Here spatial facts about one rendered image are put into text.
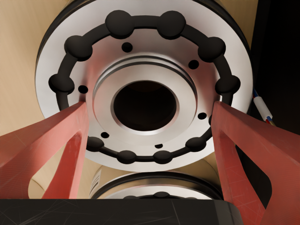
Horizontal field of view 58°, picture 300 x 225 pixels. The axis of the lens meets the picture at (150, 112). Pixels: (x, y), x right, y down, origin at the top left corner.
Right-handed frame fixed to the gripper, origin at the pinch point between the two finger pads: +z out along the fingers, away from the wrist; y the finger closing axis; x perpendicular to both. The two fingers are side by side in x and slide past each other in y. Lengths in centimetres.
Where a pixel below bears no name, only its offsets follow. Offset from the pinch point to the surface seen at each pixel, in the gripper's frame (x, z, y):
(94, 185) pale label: 7.9, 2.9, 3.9
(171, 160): 3.4, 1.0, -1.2
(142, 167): 4.0, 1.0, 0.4
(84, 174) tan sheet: 8.4, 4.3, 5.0
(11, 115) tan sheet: 2.6, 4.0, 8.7
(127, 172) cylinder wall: 5.8, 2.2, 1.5
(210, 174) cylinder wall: 7.1, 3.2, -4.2
